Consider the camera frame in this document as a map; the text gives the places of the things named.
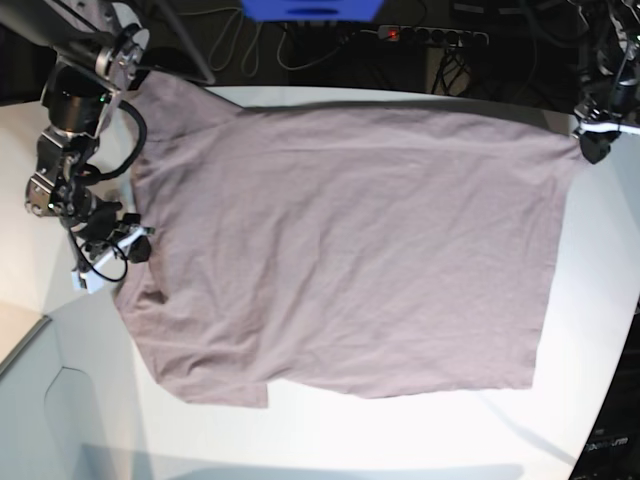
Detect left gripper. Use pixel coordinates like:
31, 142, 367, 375
574, 92, 639, 165

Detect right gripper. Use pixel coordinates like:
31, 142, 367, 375
67, 199, 152, 264

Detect mauve t-shirt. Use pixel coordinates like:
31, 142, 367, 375
115, 73, 587, 408

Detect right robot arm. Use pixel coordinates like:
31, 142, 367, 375
1, 1, 153, 273

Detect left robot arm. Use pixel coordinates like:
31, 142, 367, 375
573, 1, 639, 164

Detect black power strip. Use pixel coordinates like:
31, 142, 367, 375
376, 25, 490, 49

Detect blue bin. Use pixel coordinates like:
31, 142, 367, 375
241, 0, 384, 22

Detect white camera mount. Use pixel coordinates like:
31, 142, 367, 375
67, 222, 155, 294
572, 120, 640, 138

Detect grey cable loops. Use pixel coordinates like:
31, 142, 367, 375
207, 9, 351, 76

